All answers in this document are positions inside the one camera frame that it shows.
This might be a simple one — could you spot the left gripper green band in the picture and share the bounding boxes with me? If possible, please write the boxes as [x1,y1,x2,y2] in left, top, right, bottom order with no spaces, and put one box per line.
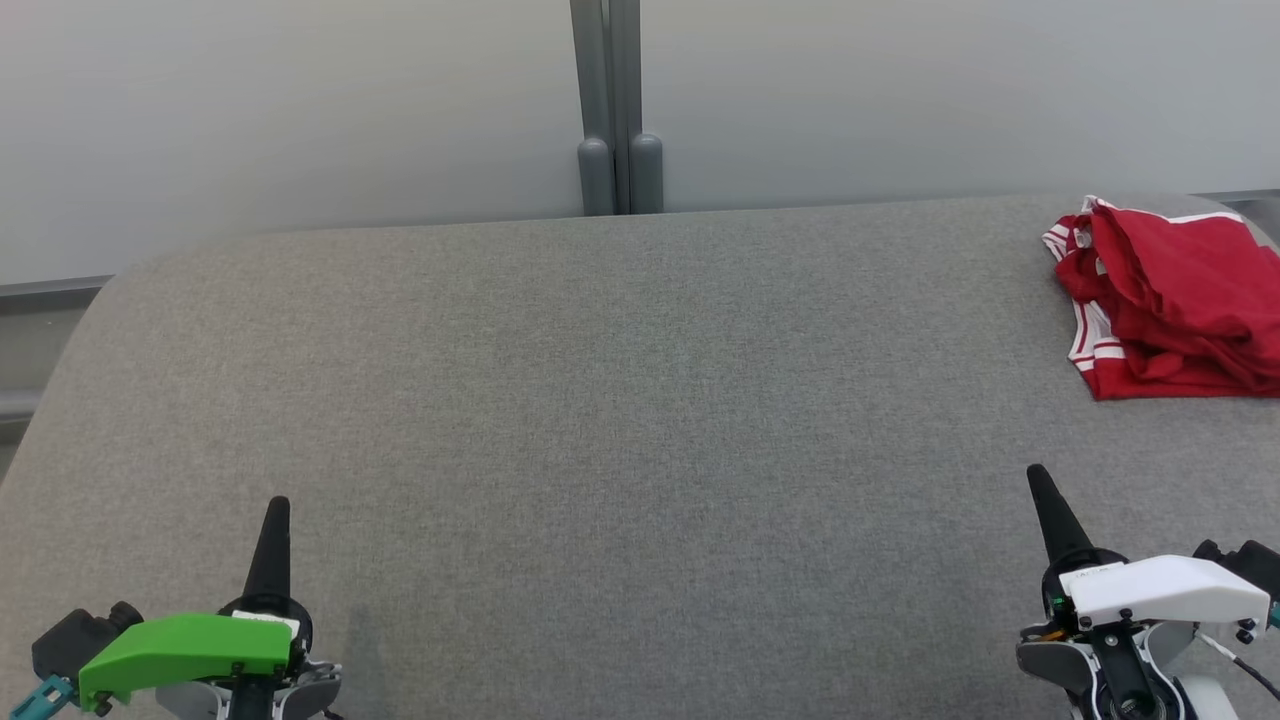
[77,496,315,713]

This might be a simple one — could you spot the red jersey with striped trim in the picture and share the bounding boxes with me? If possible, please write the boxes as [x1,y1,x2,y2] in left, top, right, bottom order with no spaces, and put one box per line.
[1041,195,1280,402]

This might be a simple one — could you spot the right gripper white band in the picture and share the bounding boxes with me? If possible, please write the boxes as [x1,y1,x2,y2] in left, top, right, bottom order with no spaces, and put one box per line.
[1026,463,1272,638]

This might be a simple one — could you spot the grey wall base rail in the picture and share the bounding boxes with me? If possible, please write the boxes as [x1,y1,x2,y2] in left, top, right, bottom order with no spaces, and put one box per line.
[1192,188,1280,216]
[0,276,113,301]

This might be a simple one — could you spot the grey metal partition post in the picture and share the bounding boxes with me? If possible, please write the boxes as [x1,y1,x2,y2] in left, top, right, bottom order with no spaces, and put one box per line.
[570,0,665,217]

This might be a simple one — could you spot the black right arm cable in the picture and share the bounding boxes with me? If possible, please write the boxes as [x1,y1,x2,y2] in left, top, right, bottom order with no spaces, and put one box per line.
[1195,630,1280,701]

